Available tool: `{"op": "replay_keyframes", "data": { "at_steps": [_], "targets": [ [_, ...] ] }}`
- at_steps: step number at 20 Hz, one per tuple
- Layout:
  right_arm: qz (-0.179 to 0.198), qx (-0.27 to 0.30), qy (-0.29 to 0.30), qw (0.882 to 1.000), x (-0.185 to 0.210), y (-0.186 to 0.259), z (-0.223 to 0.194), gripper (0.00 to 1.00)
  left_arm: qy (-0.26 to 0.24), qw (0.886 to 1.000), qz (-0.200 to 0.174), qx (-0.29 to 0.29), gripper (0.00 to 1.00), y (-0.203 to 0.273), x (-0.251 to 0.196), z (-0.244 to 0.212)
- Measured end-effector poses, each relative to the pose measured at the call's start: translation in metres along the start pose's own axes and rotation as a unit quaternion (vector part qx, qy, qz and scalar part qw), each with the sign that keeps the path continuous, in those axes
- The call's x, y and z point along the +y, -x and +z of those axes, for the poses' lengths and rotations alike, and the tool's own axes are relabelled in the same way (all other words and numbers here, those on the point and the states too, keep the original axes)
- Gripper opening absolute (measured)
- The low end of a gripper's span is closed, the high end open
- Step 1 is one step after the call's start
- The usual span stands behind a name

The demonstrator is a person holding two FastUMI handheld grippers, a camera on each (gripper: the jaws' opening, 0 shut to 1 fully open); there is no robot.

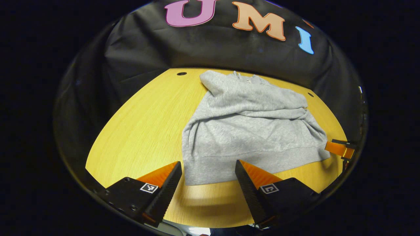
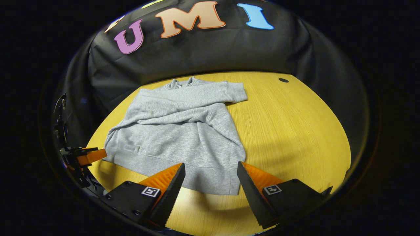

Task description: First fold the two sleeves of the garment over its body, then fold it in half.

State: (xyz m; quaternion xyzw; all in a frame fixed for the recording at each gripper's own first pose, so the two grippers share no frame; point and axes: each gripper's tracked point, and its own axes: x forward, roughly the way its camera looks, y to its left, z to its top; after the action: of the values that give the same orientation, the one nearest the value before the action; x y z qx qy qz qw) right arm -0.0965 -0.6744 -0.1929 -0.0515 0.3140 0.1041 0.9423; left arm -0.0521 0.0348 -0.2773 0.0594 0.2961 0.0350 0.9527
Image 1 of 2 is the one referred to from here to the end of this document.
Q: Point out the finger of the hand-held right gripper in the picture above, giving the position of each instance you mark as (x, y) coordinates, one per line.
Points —
(339, 149)

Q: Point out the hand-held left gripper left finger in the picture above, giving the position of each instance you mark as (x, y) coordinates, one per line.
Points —
(167, 191)

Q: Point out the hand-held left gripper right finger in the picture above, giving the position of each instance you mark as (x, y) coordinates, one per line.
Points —
(251, 193)

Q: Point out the grey zip-neck sweatshirt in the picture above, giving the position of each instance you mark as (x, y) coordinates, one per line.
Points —
(249, 131)

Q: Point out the black backdrop cloth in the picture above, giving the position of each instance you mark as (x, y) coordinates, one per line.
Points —
(147, 49)

